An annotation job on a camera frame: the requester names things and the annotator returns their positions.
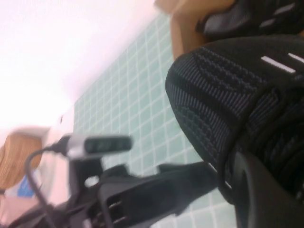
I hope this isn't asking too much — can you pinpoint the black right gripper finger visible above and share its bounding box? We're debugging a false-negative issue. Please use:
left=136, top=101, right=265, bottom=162
left=225, top=151, right=304, bottom=228

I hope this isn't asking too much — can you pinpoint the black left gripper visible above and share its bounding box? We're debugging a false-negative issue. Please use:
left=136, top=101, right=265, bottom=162
left=97, top=162, right=216, bottom=228

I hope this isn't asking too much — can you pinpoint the black knit sneaker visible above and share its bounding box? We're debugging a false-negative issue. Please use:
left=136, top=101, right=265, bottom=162
left=165, top=35, right=304, bottom=205
left=194, top=0, right=304, bottom=41

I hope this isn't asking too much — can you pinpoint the brown cardboard shoe box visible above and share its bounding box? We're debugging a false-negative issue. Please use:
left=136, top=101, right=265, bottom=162
left=154, top=0, right=238, bottom=60

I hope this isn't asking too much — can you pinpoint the blue white box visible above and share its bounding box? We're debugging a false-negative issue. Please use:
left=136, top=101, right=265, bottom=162
left=13, top=170, right=42, bottom=198

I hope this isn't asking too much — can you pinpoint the green white checked tablecloth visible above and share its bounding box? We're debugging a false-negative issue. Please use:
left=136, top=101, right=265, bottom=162
left=73, top=14, right=238, bottom=228

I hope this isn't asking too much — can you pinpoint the woven straw basket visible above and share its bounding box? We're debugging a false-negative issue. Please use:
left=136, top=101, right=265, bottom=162
left=0, top=128, right=49, bottom=190

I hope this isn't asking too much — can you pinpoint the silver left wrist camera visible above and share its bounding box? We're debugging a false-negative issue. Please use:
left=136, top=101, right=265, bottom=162
left=67, top=134, right=133, bottom=158

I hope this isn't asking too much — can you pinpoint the black left camera cable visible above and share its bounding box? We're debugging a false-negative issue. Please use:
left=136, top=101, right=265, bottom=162
left=25, top=140, right=69, bottom=228

